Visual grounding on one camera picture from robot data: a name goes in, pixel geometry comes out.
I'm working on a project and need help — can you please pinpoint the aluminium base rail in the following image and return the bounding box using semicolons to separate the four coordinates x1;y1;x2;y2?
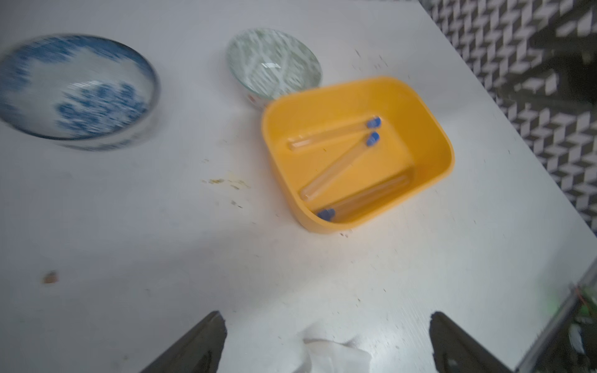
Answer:
515;260;596;372

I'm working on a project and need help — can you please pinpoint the clear test tube blue cap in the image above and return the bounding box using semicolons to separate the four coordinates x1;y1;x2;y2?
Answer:
288;117;382;151

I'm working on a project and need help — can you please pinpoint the white wiping cloth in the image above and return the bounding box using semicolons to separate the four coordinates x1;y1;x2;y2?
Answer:
295;339;372;373

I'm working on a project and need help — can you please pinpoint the yellow plastic tub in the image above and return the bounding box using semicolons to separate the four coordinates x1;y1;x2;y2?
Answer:
261;77;455;233

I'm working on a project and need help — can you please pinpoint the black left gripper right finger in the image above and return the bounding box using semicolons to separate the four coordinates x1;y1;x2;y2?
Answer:
429;312;511;373

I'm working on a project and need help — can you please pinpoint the green patterned ceramic bowl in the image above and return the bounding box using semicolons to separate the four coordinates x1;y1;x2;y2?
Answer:
225;28;323;110

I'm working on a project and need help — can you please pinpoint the blue floral ceramic bowl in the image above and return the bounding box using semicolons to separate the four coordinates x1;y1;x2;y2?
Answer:
1;34;161;152

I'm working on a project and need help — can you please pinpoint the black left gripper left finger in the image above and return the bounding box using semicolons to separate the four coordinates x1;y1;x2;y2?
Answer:
141;311;228;373

